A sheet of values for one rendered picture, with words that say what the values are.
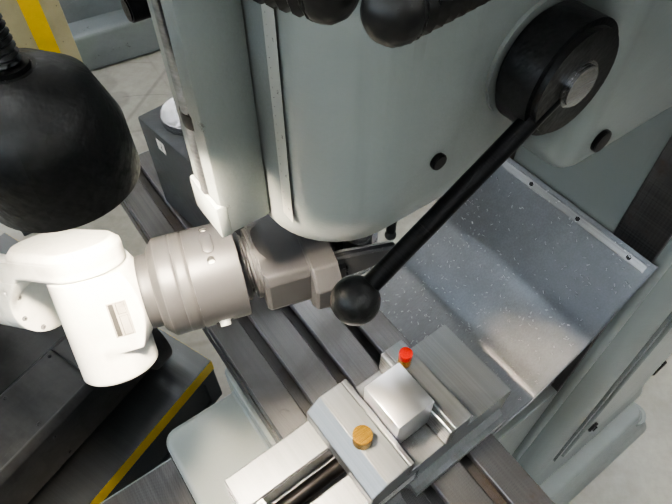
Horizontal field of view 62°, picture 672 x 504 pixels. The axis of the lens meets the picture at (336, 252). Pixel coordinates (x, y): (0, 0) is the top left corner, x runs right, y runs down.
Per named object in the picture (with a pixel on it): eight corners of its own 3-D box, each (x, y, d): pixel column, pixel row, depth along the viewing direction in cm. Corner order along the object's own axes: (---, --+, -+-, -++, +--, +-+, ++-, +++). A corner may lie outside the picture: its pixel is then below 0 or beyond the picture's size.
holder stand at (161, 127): (240, 273, 90) (220, 184, 74) (165, 201, 99) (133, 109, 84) (297, 234, 95) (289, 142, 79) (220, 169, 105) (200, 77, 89)
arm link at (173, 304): (183, 246, 44) (29, 285, 41) (217, 362, 47) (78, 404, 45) (177, 211, 54) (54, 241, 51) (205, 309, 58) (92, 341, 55)
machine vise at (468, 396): (291, 602, 61) (284, 587, 53) (224, 489, 69) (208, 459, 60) (508, 418, 74) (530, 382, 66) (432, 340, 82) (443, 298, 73)
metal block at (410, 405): (394, 448, 64) (399, 428, 60) (362, 408, 67) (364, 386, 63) (427, 422, 66) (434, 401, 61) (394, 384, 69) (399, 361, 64)
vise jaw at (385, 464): (371, 507, 61) (373, 497, 58) (306, 419, 67) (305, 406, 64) (412, 473, 63) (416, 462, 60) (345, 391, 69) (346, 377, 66)
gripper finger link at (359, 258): (390, 256, 53) (329, 274, 52) (393, 235, 51) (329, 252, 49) (397, 269, 52) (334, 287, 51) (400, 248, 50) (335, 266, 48)
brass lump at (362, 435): (360, 454, 61) (360, 448, 59) (348, 438, 62) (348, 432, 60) (376, 442, 61) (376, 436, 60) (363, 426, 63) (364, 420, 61)
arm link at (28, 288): (66, 261, 41) (-28, 252, 48) (105, 363, 44) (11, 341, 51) (134, 228, 46) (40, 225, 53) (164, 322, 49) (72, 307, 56)
